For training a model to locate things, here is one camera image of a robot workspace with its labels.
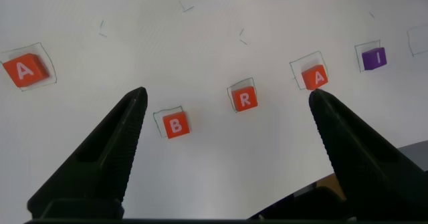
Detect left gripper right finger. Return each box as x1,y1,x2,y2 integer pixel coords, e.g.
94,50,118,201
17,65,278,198
308,88,428,221

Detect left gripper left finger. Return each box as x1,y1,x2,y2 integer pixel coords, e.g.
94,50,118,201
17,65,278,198
27,86,148,219

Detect orange letter A block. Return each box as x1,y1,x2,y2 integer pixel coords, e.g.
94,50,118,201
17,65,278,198
301,64,329,91
2,53,50,88

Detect orange letter R block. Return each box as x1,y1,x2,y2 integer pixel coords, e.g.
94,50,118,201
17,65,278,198
231,86,259,113

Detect orange letter B block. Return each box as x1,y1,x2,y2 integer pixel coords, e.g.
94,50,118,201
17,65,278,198
162,111,191,140

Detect purple letter I block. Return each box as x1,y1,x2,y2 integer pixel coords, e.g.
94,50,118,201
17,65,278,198
361,47,388,72

